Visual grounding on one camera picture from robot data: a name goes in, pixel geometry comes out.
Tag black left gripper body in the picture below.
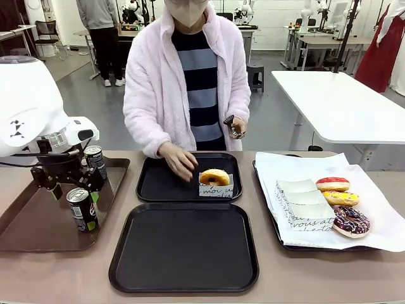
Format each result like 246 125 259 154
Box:
37 151 86 182

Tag black Pepsi soda can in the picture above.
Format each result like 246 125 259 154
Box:
83 145 109 186
66 187 99 233

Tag plain glazed donut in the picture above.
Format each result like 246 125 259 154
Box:
199 168 231 187

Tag white printed paper donut box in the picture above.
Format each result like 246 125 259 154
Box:
275 178 318 196
287 201 337 232
282 189 327 208
197 173 234 199

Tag metal serving tongs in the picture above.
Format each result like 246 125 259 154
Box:
223 114 248 141

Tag red iced donut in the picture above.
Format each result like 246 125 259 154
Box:
315 177 351 193

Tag yellow iced sprinkled donut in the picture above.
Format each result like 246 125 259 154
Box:
321 190 361 208

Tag chocolate iced sprinkled donut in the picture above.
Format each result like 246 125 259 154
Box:
332 205 371 239

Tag person's right forearm pink sleeve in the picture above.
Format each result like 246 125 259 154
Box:
123 106 169 160

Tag person's left forearm pink sleeve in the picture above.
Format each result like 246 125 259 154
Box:
232 90 252 128

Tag person's right hand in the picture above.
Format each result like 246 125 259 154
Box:
158 141 200 184

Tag person's left hand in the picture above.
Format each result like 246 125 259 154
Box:
230 116 247 141

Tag brown plastic tray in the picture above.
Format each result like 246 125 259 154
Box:
0 156 131 253

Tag black plastic tray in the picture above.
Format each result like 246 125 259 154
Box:
135 151 243 204
108 202 260 294
251 153 382 253

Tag person in pink fleece jacket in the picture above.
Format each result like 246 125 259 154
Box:
122 0 252 160

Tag grey lab table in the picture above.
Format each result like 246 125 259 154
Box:
73 27 140 80
235 23 259 65
283 25 373 72

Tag black office chair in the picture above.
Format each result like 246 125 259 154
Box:
34 19 62 60

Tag bystander in grey hoodie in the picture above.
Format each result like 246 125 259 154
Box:
75 0 128 88

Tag black and white humanoid robot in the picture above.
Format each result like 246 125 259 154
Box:
121 0 142 27

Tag beige face mask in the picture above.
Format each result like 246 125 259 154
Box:
164 0 208 28

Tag grey plastic stool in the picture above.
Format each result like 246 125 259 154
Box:
246 63 266 94

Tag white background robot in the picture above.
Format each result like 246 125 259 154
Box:
233 0 256 27

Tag large white table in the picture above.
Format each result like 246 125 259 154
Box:
270 70 405 164

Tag white paper sheet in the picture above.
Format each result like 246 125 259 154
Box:
254 151 405 253

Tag black stand pole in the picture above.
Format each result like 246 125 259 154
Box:
332 0 363 75

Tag red dress on mannequin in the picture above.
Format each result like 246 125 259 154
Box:
354 0 405 94

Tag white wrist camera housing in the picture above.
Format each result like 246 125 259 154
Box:
64 116 100 149

